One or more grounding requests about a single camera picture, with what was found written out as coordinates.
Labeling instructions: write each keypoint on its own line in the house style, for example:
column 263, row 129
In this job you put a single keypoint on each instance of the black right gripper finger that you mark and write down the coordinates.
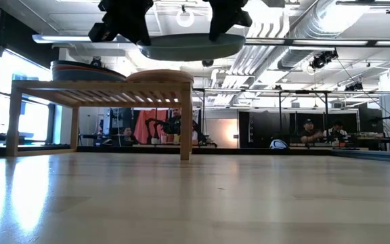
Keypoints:
column 219, row 30

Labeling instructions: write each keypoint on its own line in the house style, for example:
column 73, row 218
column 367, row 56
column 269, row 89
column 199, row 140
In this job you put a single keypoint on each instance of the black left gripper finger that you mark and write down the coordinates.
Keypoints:
column 141, row 34

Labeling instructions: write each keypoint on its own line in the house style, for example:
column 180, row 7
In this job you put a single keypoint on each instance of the sage green plate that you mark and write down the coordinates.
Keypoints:
column 191, row 49

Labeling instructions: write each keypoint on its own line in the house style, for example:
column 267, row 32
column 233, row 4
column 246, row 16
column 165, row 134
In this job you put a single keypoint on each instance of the peach plate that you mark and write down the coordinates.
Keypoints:
column 161, row 72

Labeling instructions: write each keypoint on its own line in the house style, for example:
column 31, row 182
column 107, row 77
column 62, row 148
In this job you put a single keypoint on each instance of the dark green plate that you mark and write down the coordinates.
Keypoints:
column 73, row 64

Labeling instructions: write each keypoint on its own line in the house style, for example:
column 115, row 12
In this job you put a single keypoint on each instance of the black background robot arm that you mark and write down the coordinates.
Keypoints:
column 209, row 141

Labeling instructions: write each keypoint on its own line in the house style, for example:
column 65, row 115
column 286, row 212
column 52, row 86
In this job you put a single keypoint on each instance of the wooden slatted shelf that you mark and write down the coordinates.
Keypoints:
column 100, row 86

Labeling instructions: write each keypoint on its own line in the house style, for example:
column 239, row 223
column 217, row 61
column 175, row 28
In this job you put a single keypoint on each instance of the round white pendant lamp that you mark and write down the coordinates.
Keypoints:
column 185, row 23

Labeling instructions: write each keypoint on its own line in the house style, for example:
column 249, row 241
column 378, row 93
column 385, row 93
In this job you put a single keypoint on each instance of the black ceiling spotlight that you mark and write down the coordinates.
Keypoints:
column 354, row 86
column 96, row 61
column 207, row 63
column 323, row 59

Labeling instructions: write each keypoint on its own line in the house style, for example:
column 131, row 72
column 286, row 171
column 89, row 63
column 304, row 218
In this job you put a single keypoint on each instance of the long ceiling light bar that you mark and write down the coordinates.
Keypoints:
column 283, row 42

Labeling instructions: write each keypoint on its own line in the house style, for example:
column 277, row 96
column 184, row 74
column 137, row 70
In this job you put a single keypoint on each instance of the red curtain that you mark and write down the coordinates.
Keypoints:
column 144, row 125

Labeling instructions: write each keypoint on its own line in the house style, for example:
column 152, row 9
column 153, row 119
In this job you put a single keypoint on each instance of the person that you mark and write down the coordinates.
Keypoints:
column 337, row 131
column 128, row 137
column 176, row 123
column 310, row 133

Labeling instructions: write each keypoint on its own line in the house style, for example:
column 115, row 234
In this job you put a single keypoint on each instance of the black backdrop panel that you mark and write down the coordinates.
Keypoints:
column 259, row 125

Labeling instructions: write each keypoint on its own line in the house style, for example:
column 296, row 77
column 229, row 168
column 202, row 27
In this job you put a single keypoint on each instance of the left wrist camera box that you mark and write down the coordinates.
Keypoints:
column 99, row 32

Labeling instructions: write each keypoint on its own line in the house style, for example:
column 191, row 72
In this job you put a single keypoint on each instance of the silver ventilation duct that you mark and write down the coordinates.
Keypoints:
column 296, row 54

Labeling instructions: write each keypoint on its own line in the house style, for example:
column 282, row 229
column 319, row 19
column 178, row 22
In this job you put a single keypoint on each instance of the black metal rig frame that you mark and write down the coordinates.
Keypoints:
column 326, row 112

